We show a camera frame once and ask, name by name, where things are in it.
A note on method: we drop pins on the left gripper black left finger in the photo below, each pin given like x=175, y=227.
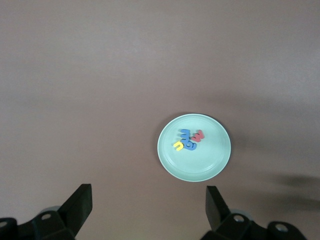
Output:
x=77, y=210

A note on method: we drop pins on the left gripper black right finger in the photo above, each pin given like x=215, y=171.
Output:
x=216, y=212

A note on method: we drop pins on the blue lowercase letter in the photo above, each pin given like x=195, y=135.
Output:
x=192, y=147

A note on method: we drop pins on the yellow lowercase letter h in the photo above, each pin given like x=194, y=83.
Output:
x=177, y=145

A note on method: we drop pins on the red lowercase letter w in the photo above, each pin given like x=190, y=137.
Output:
x=198, y=136

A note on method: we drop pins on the blue letter E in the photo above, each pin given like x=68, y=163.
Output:
x=185, y=135

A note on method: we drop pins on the green plate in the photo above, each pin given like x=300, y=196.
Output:
x=195, y=165

